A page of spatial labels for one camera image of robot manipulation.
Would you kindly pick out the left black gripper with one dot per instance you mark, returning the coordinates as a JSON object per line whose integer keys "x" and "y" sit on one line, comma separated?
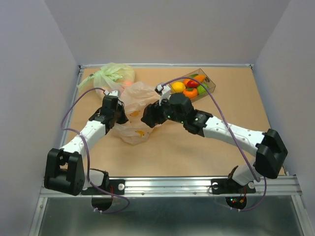
{"x": 123, "y": 119}

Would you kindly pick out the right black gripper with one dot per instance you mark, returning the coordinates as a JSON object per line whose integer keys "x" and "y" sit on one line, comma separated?
{"x": 153, "y": 109}

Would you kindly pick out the orange translucent plastic bag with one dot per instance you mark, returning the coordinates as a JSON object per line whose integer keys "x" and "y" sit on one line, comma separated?
{"x": 135, "y": 98}

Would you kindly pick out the yellow fruit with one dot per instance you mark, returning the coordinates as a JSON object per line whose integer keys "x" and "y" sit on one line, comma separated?
{"x": 178, "y": 87}

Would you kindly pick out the orange persimmon with green calyx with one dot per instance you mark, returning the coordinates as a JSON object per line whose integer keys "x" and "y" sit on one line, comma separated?
{"x": 190, "y": 93}

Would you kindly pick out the green bumpy fruit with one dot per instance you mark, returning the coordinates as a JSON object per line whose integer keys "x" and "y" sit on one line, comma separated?
{"x": 201, "y": 89}

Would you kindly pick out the red orange fruit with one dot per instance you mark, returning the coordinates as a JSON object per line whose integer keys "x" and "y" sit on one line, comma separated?
{"x": 200, "y": 78}

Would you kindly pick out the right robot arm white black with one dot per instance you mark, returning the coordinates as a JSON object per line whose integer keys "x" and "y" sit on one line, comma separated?
{"x": 267, "y": 148}

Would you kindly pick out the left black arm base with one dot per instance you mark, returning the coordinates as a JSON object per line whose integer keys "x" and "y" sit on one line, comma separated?
{"x": 110, "y": 203}

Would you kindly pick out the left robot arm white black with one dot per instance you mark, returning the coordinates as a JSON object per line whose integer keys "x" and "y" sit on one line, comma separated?
{"x": 64, "y": 170}

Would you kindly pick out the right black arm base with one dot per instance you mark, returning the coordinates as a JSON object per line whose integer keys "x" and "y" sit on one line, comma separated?
{"x": 231, "y": 189}

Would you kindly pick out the green plastic bag with fruit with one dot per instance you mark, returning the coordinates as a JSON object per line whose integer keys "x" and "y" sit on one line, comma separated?
{"x": 111, "y": 76}

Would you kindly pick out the clear plastic box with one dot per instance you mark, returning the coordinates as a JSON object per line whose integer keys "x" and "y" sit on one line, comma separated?
{"x": 208, "y": 81}

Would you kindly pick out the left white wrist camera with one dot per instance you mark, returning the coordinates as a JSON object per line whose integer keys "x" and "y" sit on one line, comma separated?
{"x": 116, "y": 93}

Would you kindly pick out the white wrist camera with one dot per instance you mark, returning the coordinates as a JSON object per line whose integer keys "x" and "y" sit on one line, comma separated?
{"x": 116, "y": 93}
{"x": 164, "y": 91}

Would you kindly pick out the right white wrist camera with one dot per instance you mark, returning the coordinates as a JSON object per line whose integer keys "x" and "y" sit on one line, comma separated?
{"x": 164, "y": 91}

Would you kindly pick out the aluminium front rail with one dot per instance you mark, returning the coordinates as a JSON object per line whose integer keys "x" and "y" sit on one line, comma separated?
{"x": 137, "y": 187}

